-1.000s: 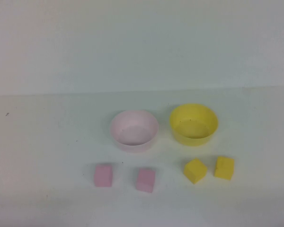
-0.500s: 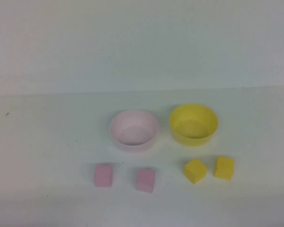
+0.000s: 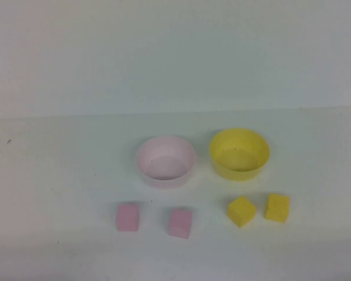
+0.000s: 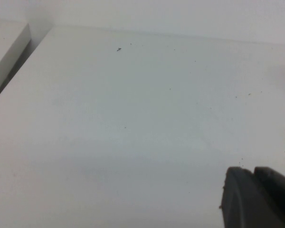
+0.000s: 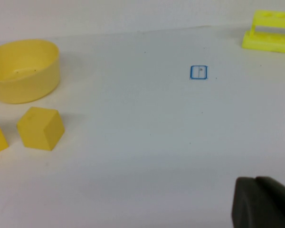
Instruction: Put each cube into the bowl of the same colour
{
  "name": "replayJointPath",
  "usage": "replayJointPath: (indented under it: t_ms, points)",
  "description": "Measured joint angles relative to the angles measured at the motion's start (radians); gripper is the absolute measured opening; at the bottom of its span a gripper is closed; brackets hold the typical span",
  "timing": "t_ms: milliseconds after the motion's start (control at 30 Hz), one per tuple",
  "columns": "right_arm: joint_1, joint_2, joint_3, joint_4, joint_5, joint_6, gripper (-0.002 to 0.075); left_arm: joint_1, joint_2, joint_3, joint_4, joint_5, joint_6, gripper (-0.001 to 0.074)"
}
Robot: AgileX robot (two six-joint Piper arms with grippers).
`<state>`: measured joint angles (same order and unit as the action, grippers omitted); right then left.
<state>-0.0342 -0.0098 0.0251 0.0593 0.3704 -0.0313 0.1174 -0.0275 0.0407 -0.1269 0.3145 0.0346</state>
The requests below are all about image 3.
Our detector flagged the pink foam cube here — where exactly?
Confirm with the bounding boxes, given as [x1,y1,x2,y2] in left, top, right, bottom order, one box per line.
[116,203,141,232]
[167,207,193,240]

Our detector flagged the yellow foam cube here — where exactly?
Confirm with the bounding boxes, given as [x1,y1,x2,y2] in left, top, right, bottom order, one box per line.
[264,193,291,225]
[226,196,257,229]

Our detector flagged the pale pink round bowl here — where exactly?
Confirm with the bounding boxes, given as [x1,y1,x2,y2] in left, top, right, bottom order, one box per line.
[135,135,198,190]

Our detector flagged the yellow round bowl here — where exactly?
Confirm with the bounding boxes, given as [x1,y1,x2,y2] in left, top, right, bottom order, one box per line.
[208,127,271,182]

